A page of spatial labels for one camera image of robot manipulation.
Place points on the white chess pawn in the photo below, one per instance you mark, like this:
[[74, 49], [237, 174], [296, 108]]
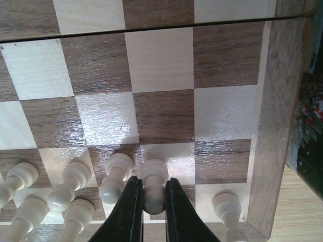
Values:
[[227, 208], [21, 176], [74, 177], [118, 169], [154, 174]]

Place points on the wooden chess board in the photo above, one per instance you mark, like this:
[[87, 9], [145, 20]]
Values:
[[208, 87]]

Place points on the gold tin lid tray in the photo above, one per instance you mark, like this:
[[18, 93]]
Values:
[[304, 155]]

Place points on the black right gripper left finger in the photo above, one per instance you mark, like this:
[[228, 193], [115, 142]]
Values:
[[125, 223]]

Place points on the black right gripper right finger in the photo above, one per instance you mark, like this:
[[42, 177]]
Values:
[[182, 221]]

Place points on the white chess piece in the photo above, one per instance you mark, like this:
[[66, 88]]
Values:
[[77, 216], [28, 216]]

